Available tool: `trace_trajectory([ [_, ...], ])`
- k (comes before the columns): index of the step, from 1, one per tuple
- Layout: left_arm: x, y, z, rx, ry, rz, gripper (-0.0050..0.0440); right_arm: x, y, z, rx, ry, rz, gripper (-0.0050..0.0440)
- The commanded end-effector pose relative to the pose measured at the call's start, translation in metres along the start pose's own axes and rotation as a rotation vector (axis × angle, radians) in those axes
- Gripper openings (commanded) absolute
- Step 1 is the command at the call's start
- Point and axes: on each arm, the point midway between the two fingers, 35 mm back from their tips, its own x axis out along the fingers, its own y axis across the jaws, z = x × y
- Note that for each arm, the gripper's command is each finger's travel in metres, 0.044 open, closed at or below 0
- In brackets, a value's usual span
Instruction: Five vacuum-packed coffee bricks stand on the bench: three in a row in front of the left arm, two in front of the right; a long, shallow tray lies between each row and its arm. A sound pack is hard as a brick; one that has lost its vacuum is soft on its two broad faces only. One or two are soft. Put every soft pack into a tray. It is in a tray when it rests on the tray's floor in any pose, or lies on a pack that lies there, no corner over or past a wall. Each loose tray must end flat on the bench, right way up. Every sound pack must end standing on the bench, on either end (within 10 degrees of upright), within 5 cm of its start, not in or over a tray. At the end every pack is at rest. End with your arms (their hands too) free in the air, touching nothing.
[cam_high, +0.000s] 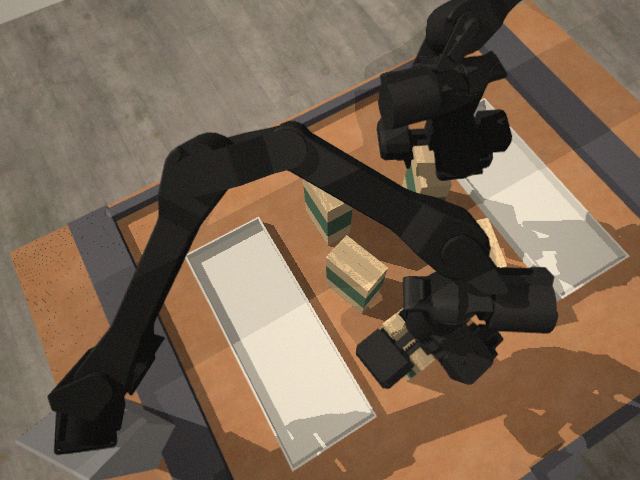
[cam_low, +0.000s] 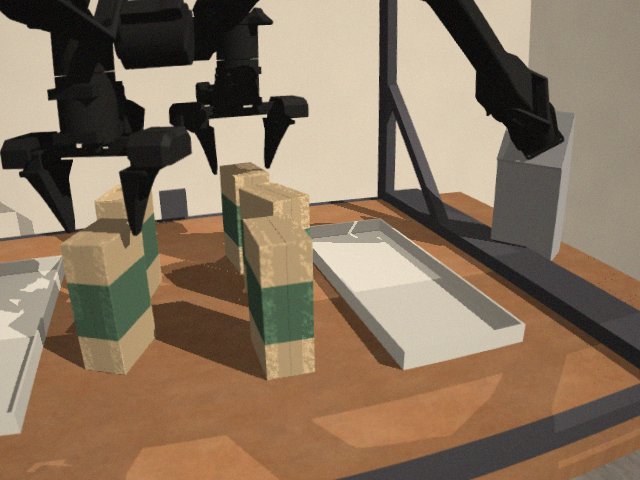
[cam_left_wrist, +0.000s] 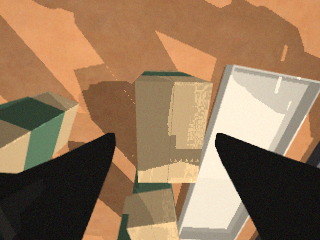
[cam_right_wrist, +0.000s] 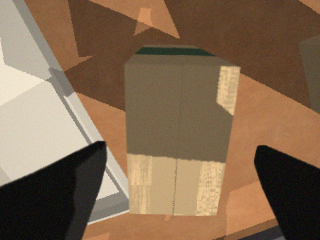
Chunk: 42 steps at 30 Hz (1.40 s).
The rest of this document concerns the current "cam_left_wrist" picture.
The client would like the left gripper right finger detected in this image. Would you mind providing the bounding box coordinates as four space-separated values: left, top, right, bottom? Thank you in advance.
214 133 320 240

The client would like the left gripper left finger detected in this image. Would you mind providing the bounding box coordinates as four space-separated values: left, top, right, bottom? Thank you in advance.
0 133 116 240

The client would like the tan and green rectangular block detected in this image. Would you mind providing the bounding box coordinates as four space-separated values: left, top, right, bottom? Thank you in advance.
0 91 79 173
127 164 179 240
135 70 213 183
117 196 131 240

